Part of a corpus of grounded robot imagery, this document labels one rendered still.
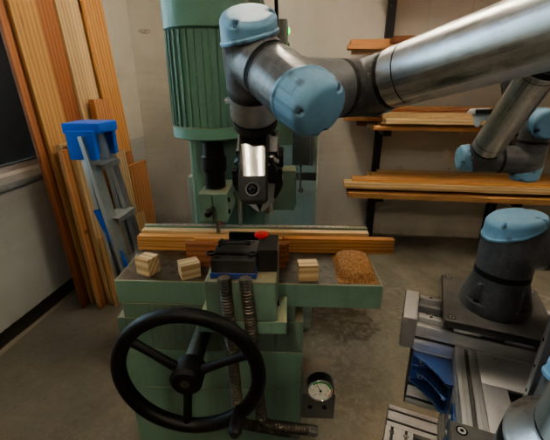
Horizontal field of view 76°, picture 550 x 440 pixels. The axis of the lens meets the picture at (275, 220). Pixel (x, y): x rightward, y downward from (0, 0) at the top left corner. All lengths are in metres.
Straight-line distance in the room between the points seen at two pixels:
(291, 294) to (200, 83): 0.49
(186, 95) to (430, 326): 0.78
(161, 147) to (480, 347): 3.02
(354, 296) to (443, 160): 2.61
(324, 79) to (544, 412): 0.34
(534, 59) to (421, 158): 2.89
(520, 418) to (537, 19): 0.33
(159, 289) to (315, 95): 0.60
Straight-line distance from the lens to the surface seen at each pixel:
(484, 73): 0.43
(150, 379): 1.03
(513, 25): 0.42
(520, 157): 1.16
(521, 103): 0.96
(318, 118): 0.42
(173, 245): 0.97
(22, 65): 2.30
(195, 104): 0.79
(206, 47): 0.78
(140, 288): 0.87
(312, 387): 0.89
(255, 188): 0.56
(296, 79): 0.41
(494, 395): 0.91
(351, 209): 3.32
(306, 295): 0.81
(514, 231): 0.88
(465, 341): 1.00
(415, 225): 3.46
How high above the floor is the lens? 1.31
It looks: 21 degrees down
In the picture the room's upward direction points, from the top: straight up
